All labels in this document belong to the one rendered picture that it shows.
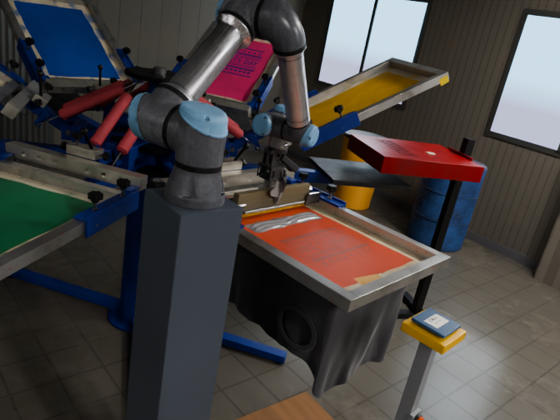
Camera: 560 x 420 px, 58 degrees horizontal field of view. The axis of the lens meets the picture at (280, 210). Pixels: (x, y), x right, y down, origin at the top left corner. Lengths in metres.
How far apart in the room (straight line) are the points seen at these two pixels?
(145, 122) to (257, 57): 2.22
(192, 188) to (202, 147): 0.10
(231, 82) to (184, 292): 2.14
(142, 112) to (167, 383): 0.70
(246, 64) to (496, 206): 2.79
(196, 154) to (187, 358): 0.55
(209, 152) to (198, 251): 0.24
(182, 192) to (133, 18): 4.38
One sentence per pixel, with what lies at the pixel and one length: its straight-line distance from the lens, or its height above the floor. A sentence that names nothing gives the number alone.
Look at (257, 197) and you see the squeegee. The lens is 1.84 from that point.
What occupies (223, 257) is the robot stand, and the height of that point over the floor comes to 1.07.
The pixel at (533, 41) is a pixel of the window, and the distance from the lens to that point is 4.98.
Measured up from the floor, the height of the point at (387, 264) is 0.96.
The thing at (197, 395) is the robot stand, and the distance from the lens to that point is 1.54.
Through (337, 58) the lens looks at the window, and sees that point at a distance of 6.21.
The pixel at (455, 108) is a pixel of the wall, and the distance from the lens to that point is 5.26.
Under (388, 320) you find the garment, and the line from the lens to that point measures 1.91.
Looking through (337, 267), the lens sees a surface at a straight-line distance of 1.63.
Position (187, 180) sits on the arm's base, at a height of 1.26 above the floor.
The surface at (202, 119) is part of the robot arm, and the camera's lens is 1.17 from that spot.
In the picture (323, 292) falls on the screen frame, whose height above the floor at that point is 0.97.
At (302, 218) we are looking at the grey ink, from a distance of 1.93.
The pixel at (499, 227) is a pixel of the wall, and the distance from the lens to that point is 5.10.
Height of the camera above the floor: 1.65
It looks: 20 degrees down
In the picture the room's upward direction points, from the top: 11 degrees clockwise
